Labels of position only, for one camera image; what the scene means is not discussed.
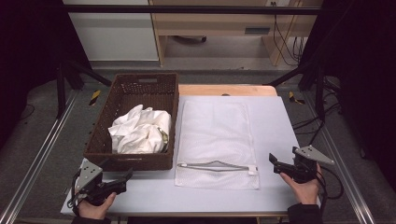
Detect white mesh laundry bag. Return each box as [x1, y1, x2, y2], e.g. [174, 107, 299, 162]
[174, 100, 261, 190]

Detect white garment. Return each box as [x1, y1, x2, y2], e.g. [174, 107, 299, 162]
[107, 104, 173, 155]

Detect thin black floor cable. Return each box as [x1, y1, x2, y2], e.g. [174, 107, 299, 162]
[14, 103, 35, 123]

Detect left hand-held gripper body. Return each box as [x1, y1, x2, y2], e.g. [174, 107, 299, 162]
[74, 159, 110, 207]

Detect black hanging desk cables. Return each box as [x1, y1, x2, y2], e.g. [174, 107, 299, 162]
[271, 1, 308, 67]

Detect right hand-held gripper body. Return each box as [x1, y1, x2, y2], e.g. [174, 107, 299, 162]
[291, 145, 336, 185]

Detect white cabinet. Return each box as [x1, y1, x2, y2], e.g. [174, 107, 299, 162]
[62, 0, 160, 62]

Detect wooden table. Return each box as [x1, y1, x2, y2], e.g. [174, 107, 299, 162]
[177, 84, 278, 97]

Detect black horizontal metal bar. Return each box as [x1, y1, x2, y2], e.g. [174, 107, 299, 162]
[62, 4, 322, 16]

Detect black curtain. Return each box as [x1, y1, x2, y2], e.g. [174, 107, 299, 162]
[0, 0, 92, 151]
[298, 0, 396, 194]

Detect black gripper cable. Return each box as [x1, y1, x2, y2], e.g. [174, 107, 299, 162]
[315, 166, 346, 217]
[66, 170, 82, 217]

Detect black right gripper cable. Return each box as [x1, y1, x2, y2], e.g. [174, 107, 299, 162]
[315, 166, 346, 217]

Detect black curved object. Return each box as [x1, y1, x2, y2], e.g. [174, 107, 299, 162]
[172, 35, 208, 45]

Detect aluminium floor rail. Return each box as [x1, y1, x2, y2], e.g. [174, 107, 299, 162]
[302, 91, 377, 224]
[0, 89, 79, 224]

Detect black floor cables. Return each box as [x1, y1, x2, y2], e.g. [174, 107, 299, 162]
[291, 77, 343, 147]

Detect person's right hand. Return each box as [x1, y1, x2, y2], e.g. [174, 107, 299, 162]
[279, 162, 323, 206]

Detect brown wicker basket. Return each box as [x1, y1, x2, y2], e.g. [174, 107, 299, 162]
[83, 72, 180, 172]

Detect light wooden desk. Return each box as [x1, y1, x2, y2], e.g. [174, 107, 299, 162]
[148, 0, 325, 67]

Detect white table board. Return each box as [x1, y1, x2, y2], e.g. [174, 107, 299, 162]
[60, 94, 323, 217]

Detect black metal stand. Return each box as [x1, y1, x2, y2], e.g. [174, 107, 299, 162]
[55, 59, 113, 119]
[266, 59, 328, 123]

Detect person's left hand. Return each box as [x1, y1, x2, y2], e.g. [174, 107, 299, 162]
[78, 191, 118, 220]

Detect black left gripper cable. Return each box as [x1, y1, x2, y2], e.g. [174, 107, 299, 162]
[66, 170, 82, 217]

